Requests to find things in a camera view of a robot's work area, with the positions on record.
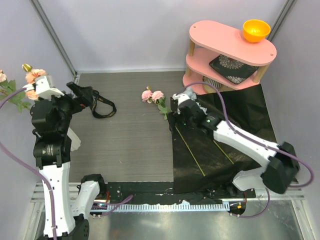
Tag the blue hydrangea stem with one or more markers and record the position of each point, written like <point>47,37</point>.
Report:
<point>190,93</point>

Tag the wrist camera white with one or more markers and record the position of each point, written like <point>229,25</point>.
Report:
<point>182,100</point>
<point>42,88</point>

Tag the pink three-tier shelf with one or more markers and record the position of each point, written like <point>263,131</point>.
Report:
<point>208,40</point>

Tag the black floral square plate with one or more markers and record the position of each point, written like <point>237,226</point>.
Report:
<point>233,70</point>

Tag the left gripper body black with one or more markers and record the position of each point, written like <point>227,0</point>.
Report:
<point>74,105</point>

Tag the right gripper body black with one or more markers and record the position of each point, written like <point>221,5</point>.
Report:
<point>188,122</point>

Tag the orange plastic bowl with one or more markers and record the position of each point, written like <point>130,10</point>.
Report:
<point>255,30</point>

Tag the white ribbed vase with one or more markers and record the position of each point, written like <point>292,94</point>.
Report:
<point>75,140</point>

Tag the white slotted cable duct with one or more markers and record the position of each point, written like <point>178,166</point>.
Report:
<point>183,207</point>

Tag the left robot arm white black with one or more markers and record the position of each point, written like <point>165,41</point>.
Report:
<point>51,117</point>

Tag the black ribbon with gold lettering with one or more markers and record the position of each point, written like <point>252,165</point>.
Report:
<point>100,101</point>

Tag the beige ceramic bowl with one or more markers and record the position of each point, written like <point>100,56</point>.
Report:
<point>213,85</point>

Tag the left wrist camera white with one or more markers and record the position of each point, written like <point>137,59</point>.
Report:
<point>42,88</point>

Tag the black wrapping paper sheet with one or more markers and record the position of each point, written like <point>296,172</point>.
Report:
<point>199,163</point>

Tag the aluminium frame rail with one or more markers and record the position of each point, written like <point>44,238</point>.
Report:
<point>54,19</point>

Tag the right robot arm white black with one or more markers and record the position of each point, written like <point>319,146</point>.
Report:
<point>277,164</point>

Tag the pink double rose stem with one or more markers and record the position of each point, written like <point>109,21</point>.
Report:
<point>158,98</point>

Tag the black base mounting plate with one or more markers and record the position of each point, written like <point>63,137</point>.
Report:
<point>161,192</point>

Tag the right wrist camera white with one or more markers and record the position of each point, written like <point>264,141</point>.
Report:
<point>182,100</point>

